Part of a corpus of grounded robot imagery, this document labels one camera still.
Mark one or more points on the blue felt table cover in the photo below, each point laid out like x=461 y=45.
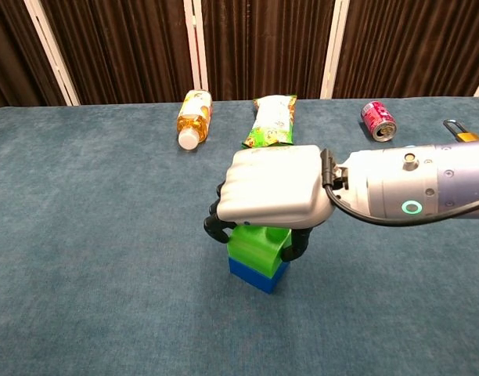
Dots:
x=106 y=235

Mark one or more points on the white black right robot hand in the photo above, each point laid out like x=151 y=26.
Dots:
x=274 y=188

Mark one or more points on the brass long-shackle padlock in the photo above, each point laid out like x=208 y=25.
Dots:
x=467 y=137

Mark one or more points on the brown pleated divider panel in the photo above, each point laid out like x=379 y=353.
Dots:
x=16 y=58
x=411 y=43
x=263 y=43
x=126 y=47

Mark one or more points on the blue toy block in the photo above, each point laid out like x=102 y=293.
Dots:
x=255 y=276

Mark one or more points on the green white snack bag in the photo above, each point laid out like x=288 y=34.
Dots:
x=272 y=119

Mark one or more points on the orange tea plastic bottle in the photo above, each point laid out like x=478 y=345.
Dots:
x=193 y=117

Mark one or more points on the red soda can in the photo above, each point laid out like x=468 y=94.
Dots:
x=378 y=117

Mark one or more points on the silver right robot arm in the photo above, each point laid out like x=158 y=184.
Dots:
x=396 y=184

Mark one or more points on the green toy block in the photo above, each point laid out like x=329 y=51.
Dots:
x=251 y=248

